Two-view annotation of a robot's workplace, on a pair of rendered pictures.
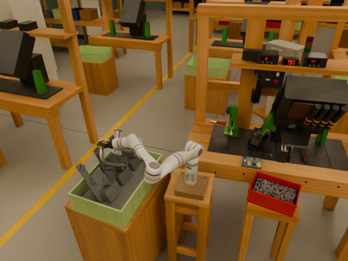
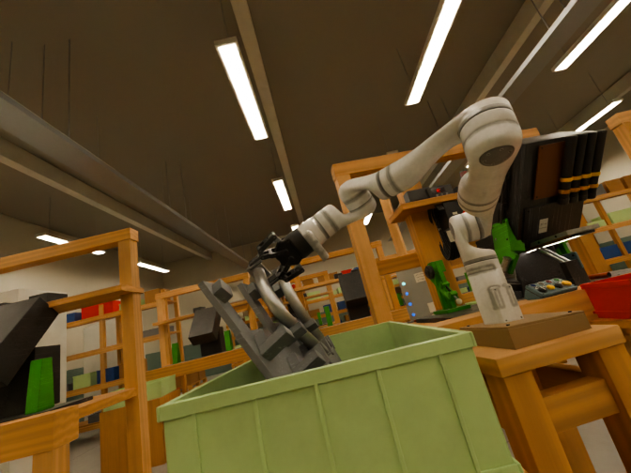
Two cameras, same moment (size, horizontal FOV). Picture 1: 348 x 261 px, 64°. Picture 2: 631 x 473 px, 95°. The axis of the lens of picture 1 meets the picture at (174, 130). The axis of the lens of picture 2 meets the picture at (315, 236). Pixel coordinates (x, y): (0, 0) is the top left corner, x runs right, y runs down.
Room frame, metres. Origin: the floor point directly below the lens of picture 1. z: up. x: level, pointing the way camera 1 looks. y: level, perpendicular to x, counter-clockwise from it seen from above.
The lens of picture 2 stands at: (0.85, 0.64, 1.02)
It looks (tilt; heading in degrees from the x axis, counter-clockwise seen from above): 16 degrees up; 338
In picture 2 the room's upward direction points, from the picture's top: 14 degrees counter-clockwise
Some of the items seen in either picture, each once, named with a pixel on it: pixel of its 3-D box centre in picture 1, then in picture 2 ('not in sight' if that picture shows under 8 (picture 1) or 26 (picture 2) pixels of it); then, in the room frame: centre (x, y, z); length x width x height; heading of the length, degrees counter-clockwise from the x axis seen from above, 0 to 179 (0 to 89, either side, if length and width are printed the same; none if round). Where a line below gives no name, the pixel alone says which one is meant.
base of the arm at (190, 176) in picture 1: (191, 171); (490, 291); (1.49, -0.12, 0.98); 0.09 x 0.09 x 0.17; 77
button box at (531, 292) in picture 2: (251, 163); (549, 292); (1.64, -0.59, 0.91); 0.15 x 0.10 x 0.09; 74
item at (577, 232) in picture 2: (291, 131); (546, 242); (1.76, -0.91, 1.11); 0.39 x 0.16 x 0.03; 164
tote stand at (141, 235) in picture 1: (127, 218); not in sight; (1.55, 0.42, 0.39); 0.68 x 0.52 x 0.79; 154
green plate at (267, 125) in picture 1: (272, 120); (507, 240); (1.83, -0.77, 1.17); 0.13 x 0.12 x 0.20; 74
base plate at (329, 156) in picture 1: (275, 146); (535, 294); (1.87, -0.86, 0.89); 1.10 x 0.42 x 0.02; 74
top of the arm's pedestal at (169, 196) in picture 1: (190, 186); (512, 345); (1.48, -0.11, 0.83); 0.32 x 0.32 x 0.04; 75
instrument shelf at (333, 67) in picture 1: (288, 63); (461, 201); (2.13, -0.93, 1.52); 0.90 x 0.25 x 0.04; 74
